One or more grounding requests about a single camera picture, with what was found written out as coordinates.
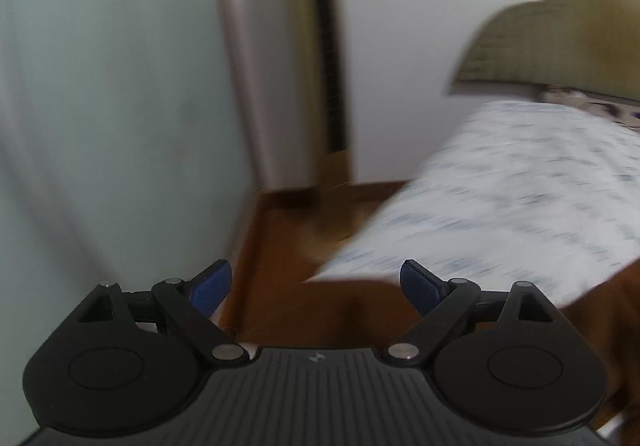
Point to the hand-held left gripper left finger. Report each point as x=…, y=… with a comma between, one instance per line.
x=212, y=283

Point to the patterned pillow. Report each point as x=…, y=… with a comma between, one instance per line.
x=590, y=103

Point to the beige padded headboard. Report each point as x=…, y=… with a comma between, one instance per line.
x=555, y=35

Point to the tan standing air conditioner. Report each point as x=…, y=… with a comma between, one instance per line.
x=325, y=50

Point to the white script-printed bed sheet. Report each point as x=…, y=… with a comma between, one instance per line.
x=515, y=196

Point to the pale green door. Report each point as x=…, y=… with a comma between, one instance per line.
x=100, y=100

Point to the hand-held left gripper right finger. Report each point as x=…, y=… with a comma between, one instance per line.
x=419, y=283

